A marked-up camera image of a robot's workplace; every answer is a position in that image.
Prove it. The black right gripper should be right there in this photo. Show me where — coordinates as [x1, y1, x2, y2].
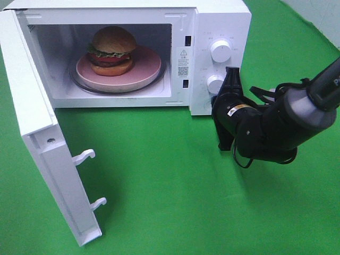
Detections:
[212, 67, 252, 133]

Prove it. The round door release button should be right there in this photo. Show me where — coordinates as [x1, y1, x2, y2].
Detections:
[203, 98, 214, 114]

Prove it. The pink round plate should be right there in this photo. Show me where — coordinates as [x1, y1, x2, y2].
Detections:
[75, 46, 162, 93]

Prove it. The burger with lettuce and tomato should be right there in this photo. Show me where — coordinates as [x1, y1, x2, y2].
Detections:
[87, 26, 137, 77]

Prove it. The white microwave door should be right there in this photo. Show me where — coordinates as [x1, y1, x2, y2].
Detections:
[1, 10, 106, 246]

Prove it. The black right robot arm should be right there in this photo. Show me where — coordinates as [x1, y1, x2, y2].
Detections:
[212, 59, 339, 167]

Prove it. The lower white dial knob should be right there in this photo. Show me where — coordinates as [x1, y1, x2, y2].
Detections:
[207, 74, 225, 95]

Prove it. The white dial knob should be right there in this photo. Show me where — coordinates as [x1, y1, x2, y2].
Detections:
[210, 39, 232, 63]
[207, 74, 225, 95]

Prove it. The upper white dial knob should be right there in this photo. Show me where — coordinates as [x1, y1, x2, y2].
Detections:
[210, 39, 232, 63]

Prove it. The glass turntable plate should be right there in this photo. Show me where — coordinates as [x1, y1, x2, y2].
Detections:
[70, 65, 171, 97]

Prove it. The green table cloth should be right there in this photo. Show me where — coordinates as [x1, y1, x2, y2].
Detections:
[0, 0, 340, 255]

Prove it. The white microwave oven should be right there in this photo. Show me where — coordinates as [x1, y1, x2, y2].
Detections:
[2, 1, 251, 115]

